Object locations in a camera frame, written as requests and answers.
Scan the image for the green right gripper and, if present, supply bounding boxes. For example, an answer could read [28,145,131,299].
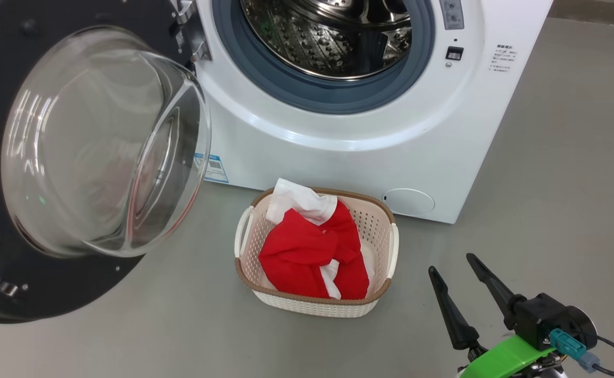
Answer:
[428,253,565,378]

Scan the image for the white garment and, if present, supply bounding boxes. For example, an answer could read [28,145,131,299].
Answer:
[265,177,376,300]

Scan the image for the black round glass washer door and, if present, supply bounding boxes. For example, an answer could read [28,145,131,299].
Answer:
[0,0,213,323]

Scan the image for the cream perforated laundry basket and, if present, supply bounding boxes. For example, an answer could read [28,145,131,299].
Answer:
[234,186,400,318]

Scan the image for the white front-load washing machine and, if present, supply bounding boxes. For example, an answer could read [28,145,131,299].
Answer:
[194,0,554,225]

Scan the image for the grey door lock plate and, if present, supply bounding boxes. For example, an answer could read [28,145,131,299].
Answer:
[440,0,465,30]

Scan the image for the grey rubber door gasket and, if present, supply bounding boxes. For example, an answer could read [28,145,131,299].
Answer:
[212,0,436,115]

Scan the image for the metal door hinge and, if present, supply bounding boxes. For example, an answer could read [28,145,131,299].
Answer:
[170,0,213,64]

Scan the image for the round white filter cover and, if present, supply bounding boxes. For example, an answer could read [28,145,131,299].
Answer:
[382,188,436,216]

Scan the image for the printed text sticker on washer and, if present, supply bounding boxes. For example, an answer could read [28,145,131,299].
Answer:
[488,44,519,73]

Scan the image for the blue energy label sticker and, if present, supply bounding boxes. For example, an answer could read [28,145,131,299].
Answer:
[194,153,230,184]

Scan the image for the teal cable connector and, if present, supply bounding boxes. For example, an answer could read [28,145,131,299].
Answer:
[550,328,600,374]

